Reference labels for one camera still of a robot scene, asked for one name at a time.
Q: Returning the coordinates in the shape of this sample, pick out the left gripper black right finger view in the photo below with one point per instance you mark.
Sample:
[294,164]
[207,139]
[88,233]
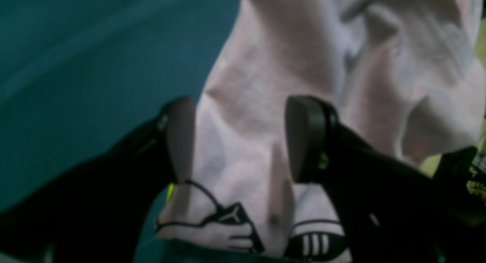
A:
[390,212]

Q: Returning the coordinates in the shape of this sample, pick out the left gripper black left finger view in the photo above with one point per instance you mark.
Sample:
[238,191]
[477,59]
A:
[95,212]

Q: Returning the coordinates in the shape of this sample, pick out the pink T-shirt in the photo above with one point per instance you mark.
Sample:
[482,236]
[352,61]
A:
[401,74]

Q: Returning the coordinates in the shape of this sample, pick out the teal table cloth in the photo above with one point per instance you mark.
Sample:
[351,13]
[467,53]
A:
[78,75]

